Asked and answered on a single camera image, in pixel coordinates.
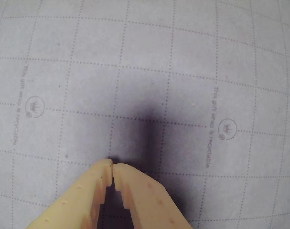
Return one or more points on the brown gridded wrapping paper sheet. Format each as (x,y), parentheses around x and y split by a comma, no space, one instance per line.
(159,71)

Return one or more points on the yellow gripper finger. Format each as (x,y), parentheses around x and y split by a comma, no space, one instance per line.
(149,202)
(75,200)

